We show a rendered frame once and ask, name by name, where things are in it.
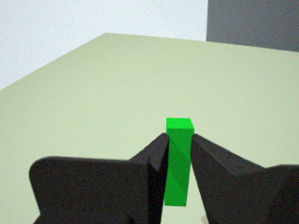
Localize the green rectangular post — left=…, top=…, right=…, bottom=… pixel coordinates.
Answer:
left=164, top=118, right=194, bottom=207

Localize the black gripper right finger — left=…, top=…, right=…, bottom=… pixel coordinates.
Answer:
left=191, top=133, right=299, bottom=224

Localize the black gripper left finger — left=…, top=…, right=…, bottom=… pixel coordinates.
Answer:
left=28, top=133, right=169, bottom=224

